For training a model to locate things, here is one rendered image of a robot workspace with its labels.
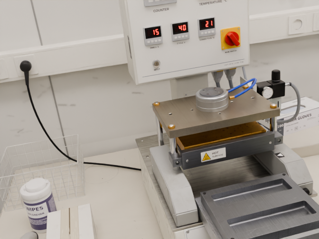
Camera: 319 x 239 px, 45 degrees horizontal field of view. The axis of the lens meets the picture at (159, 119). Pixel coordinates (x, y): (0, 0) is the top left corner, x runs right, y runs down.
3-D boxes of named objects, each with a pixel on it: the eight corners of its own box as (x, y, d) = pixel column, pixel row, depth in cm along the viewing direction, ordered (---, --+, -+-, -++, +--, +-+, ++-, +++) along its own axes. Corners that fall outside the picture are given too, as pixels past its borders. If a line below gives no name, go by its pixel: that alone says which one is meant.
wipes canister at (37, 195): (32, 218, 120) (20, 178, 114) (60, 213, 121) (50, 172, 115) (29, 236, 112) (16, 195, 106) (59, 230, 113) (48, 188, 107)
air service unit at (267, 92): (242, 120, 117) (241, 74, 111) (286, 111, 119) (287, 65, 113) (250, 126, 112) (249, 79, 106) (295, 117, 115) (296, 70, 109)
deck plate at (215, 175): (135, 140, 123) (135, 138, 123) (236, 120, 129) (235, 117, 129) (172, 232, 82) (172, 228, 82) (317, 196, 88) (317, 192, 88)
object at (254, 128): (167, 132, 105) (164, 100, 101) (242, 117, 108) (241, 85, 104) (185, 162, 89) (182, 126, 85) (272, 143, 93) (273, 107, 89)
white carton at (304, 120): (257, 126, 151) (257, 109, 148) (304, 112, 158) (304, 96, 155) (276, 138, 141) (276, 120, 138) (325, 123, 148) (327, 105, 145)
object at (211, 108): (150, 124, 110) (145, 82, 105) (250, 105, 115) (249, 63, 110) (173, 166, 88) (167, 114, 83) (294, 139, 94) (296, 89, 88)
